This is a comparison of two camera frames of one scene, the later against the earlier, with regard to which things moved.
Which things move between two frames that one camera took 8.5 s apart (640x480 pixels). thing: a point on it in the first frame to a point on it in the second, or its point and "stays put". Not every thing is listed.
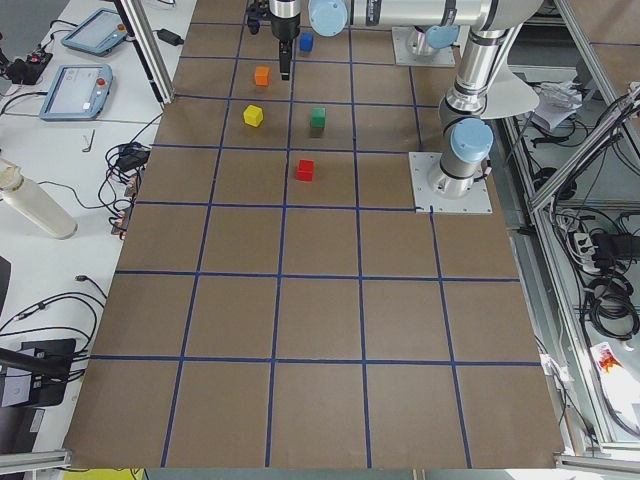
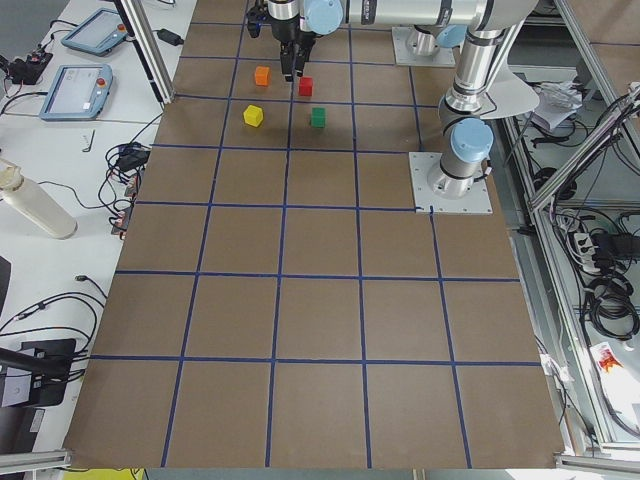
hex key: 91,141 stays put
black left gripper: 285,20 stays put
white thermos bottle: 32,199 stays put
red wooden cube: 305,172 to 305,86
